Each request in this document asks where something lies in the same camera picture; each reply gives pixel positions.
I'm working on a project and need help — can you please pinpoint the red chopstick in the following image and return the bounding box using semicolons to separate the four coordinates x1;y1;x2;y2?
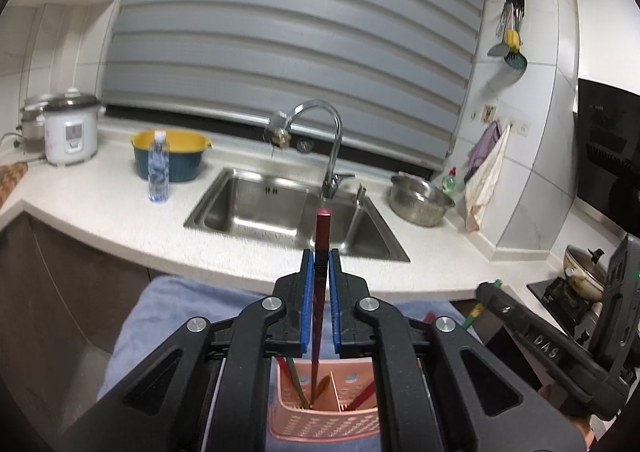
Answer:
345;312;437;410

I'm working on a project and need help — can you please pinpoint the frying pan with glass lid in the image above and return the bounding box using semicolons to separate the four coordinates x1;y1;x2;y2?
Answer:
562;244;613;303

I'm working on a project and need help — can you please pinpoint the person's right hand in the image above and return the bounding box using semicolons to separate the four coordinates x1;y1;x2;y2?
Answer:
539;384;596;452

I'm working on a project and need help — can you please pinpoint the maroon chopstick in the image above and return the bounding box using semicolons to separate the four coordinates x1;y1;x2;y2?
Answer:
310;208;332;405

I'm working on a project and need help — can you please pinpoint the green chopstick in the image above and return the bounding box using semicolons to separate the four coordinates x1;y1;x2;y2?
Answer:
276;356;311;410
461;304;484;331

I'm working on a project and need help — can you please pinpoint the white hanging cloth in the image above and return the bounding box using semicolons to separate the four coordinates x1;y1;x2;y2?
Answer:
464;124;512;233

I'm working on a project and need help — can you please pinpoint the blue bowl with yellow rim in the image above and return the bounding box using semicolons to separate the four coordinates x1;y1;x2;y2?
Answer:
131;129;213;183

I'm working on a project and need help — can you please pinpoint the stainless steel sink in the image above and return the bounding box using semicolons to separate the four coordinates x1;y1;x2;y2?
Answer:
183;167;411;263

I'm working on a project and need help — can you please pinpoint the blue fleece towel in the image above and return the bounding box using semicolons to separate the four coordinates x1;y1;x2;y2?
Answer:
97;274;483;452

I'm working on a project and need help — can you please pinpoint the dark base cabinet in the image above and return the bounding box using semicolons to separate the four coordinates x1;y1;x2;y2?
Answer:
0;212;151;433

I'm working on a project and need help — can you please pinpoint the purple hanging cloth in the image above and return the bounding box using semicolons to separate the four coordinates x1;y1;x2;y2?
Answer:
466;121;502;173

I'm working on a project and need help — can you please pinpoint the chrome kitchen faucet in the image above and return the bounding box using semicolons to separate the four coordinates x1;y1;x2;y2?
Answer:
264;100;357;200

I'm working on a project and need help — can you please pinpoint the steel steamer pot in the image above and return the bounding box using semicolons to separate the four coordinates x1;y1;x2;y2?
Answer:
19;94;51;155

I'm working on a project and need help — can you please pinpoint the stainless steel colander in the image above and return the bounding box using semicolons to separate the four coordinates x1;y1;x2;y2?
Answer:
390;174;457;227

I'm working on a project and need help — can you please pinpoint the black gas stove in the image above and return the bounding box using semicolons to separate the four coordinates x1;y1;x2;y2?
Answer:
526;277;608;348

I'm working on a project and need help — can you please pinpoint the clear plastic water bottle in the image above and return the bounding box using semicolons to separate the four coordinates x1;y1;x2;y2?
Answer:
148;130;171;204

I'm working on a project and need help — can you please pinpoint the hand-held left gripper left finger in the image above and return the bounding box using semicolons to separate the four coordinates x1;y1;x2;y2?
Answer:
62;248;317;452

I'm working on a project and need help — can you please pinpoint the grey striped window blind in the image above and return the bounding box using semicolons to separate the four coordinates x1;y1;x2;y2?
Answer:
100;0;493;173

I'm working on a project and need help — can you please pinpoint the appliance power cable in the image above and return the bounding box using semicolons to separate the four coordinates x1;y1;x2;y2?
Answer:
0;132;48;163

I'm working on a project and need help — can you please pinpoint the black range hood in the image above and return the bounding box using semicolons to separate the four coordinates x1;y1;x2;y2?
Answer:
575;78;640;227

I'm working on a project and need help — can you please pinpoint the brown patterned board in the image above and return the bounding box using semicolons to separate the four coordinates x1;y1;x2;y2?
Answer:
0;161;29;210

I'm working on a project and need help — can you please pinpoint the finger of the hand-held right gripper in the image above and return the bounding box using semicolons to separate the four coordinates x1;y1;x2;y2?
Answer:
475;280;523;327

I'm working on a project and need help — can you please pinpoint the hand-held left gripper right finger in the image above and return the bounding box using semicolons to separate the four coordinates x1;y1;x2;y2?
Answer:
327;248;586;452

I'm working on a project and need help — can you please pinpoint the pink perforated utensil holder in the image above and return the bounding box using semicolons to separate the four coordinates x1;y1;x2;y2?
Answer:
268;357;388;443

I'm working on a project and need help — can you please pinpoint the grey spatula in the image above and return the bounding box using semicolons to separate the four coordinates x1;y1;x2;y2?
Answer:
487;2;511;57

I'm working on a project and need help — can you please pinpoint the white rice cooker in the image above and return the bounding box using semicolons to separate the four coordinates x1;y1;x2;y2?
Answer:
42;88;103;167

